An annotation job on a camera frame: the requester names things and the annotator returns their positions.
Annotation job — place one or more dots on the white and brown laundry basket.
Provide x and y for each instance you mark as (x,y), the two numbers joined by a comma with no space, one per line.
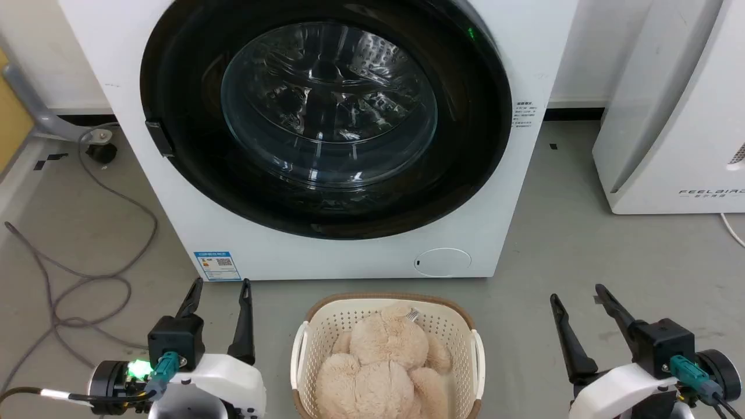
(326,326)

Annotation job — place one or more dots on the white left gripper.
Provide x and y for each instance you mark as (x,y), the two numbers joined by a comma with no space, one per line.
(227,378)

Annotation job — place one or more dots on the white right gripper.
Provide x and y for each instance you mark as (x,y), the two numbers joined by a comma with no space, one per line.
(617,390)

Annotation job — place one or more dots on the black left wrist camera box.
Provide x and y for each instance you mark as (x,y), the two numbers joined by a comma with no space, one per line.
(174,340)

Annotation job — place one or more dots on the grey metal frame leg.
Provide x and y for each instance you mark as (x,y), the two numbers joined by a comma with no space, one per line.
(32,102)

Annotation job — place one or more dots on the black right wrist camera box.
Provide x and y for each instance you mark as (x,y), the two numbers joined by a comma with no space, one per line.
(663,346)

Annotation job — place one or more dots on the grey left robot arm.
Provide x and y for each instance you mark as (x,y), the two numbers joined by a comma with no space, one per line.
(189,412)

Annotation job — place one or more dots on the beige plush teddy bear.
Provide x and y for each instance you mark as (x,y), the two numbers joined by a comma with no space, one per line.
(384,361)

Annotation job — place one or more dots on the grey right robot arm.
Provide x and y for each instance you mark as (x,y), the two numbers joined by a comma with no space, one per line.
(657,407)

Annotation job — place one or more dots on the small text warning sticker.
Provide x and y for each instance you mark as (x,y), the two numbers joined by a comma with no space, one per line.
(524,116)

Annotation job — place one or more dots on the yellow wooden panel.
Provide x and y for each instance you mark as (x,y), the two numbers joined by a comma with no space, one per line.
(10,116)

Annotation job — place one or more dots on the blue energy label sticker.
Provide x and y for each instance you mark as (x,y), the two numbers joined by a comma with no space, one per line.
(217,266)

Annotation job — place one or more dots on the black caster wheel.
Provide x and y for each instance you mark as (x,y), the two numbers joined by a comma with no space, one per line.
(102,153)

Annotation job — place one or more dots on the black round washing machine door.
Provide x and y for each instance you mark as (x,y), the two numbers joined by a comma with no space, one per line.
(186,70)

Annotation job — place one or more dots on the round white filter cover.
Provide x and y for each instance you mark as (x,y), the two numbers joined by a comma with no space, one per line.
(443,262)

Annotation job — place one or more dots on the white front-load washing machine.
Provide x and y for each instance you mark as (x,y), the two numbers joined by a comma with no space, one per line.
(174,209)

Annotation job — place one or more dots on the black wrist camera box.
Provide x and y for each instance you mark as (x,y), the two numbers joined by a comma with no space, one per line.
(174,340)
(663,346)

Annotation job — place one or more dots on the white floor-standing appliance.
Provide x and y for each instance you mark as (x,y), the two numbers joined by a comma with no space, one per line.
(669,116)

